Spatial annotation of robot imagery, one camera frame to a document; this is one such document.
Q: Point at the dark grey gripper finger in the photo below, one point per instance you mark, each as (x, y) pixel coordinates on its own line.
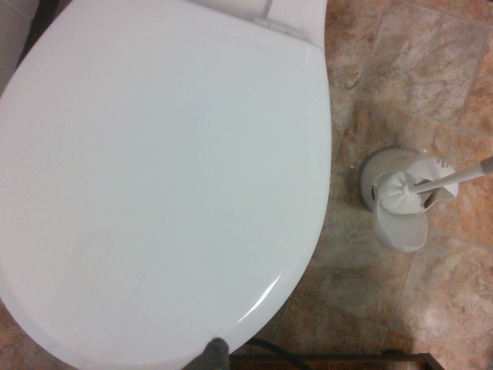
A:
(214, 354)

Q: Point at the white toilet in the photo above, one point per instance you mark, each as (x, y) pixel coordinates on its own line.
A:
(161, 185)

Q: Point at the white toilet brush holder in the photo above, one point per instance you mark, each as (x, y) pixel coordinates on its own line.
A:
(400, 231)

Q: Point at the white seat hinge cap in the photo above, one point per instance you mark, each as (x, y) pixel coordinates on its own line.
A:
(274, 26)

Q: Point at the white cabinet with black base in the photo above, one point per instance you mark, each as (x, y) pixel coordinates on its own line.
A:
(11, 34)

